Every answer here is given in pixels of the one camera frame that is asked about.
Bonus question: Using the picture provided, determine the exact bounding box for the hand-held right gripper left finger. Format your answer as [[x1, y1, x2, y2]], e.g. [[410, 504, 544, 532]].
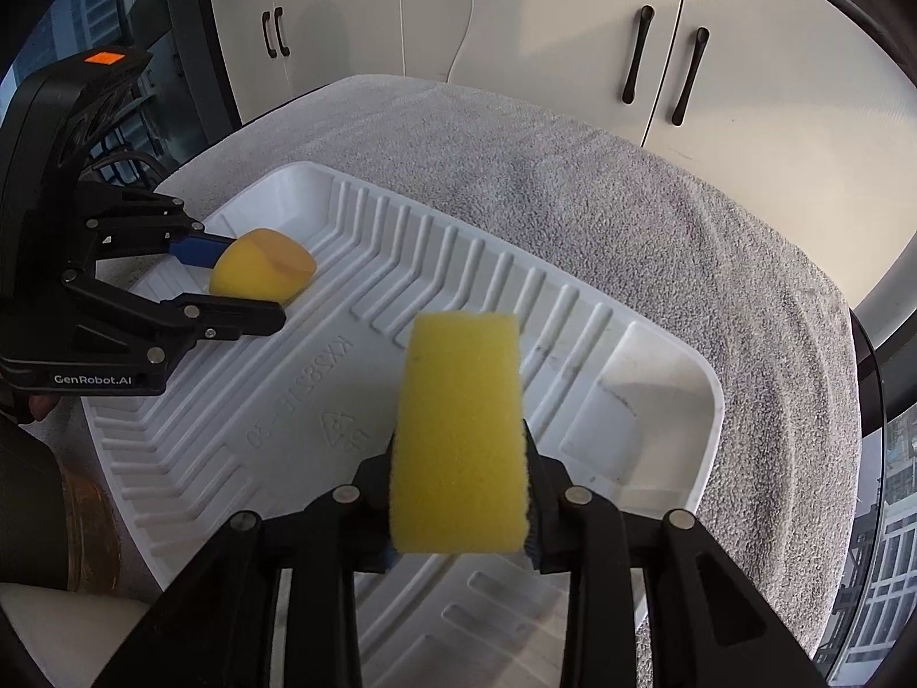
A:
[[107, 436, 395, 688]]

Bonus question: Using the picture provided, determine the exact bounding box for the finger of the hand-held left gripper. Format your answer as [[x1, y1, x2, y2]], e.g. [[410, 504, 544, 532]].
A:
[[64, 271, 288, 366], [77, 181, 239, 271]]

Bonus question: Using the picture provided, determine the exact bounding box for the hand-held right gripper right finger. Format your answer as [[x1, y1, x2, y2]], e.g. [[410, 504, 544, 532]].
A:
[[525, 424, 825, 688]]

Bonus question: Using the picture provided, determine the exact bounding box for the yellow-green round fruit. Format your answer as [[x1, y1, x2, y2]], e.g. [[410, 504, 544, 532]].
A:
[[209, 228, 318, 306]]

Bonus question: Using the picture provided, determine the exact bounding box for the large white plastic tray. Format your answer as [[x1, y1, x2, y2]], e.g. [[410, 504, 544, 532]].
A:
[[80, 161, 726, 688]]

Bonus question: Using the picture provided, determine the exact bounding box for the yellow rectangular sponge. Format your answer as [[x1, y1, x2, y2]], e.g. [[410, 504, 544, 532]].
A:
[[389, 311, 535, 556]]

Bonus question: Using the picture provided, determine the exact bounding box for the large glass window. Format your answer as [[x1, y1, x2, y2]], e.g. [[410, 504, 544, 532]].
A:
[[824, 229, 917, 688], [14, 0, 241, 180]]

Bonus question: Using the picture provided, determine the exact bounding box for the grey towel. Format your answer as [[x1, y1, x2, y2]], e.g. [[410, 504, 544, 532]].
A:
[[82, 73, 864, 667]]

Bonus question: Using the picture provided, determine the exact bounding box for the white cabinet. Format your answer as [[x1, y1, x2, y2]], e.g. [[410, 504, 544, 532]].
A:
[[210, 0, 917, 323]]

